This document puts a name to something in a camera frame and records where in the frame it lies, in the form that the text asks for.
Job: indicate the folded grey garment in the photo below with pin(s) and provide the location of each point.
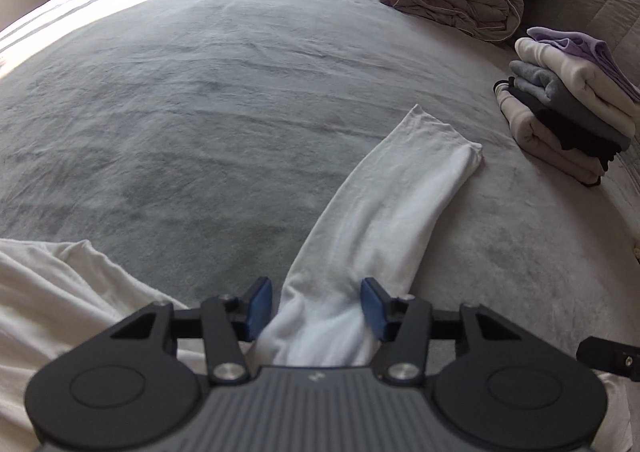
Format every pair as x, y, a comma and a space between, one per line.
549, 90

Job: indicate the folded lilac garment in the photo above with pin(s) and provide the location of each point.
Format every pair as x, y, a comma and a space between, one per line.
588, 48

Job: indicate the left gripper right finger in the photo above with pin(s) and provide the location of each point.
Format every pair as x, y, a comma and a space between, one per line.
405, 326

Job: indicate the folded beige garment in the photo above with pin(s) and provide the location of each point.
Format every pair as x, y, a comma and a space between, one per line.
536, 139

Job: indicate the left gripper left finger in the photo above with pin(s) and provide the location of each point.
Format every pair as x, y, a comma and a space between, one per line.
222, 323

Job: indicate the white long-sleeve garment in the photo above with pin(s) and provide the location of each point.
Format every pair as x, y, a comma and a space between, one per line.
534, 263

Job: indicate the folded cream sweater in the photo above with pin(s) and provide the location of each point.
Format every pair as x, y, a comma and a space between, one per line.
586, 82

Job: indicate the grey plush bed blanket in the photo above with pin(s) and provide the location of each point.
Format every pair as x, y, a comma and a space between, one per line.
197, 142

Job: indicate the folded black garment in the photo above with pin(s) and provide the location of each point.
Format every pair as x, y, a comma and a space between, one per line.
570, 134

